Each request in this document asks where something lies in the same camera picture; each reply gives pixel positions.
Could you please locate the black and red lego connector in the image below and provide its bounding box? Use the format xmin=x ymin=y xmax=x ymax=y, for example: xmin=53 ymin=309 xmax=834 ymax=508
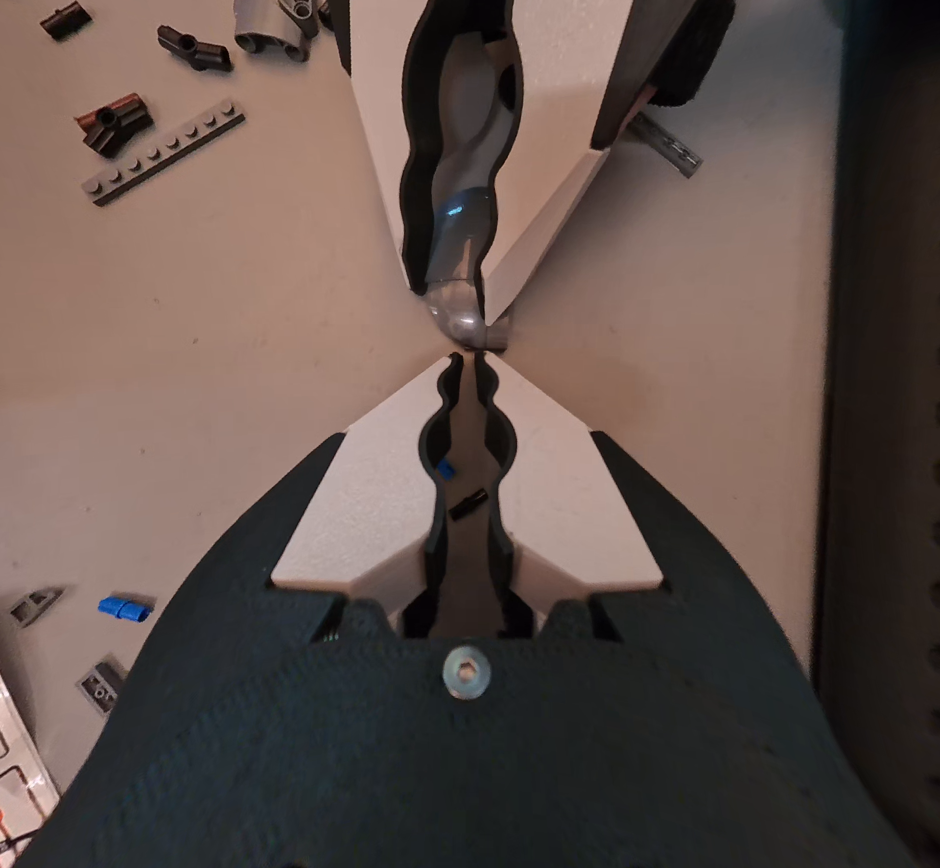
xmin=75 ymin=93 xmax=155 ymax=158

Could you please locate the small grey lego plate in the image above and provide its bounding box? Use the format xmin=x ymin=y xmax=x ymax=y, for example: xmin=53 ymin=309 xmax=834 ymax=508
xmin=75 ymin=657 xmax=127 ymax=715

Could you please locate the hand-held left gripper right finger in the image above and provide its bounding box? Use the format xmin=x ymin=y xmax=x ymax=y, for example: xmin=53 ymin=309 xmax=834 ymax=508
xmin=473 ymin=352 xmax=667 ymax=639

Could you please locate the dark grey domed lego assembly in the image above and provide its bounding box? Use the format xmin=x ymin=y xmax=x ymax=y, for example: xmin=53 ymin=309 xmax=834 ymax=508
xmin=424 ymin=181 xmax=511 ymax=353

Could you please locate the short black lego connector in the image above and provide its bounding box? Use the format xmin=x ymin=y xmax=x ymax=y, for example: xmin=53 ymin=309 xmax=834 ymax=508
xmin=40 ymin=1 xmax=93 ymax=41

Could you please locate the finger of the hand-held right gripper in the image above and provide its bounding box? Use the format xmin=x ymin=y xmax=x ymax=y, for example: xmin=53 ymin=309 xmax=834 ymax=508
xmin=347 ymin=0 xmax=447 ymax=296
xmin=479 ymin=0 xmax=656 ymax=327

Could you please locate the dark grey lego plate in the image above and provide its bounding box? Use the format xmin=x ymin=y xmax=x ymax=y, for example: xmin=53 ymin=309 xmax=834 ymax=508
xmin=630 ymin=112 xmax=704 ymax=180

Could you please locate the sticker sheet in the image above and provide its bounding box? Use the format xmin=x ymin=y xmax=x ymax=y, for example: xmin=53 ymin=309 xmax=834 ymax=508
xmin=0 ymin=670 xmax=60 ymax=854

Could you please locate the light grey curved lego panel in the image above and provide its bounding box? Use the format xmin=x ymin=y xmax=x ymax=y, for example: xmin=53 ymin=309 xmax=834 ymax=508
xmin=234 ymin=0 xmax=309 ymax=63

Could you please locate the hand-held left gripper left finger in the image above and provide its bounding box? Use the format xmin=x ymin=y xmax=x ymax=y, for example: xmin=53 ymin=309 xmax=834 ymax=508
xmin=272 ymin=352 xmax=464 ymax=639

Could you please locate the black angled lego connector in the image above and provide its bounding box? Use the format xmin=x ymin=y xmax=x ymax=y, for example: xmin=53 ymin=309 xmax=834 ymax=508
xmin=156 ymin=25 xmax=234 ymax=72

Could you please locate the long grey studded lego plate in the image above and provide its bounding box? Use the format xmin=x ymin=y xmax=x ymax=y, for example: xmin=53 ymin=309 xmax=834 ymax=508
xmin=82 ymin=98 xmax=247 ymax=208

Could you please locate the small grey lego frame piece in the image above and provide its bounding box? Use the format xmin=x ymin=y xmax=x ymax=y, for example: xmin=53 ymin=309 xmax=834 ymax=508
xmin=9 ymin=586 xmax=66 ymax=627

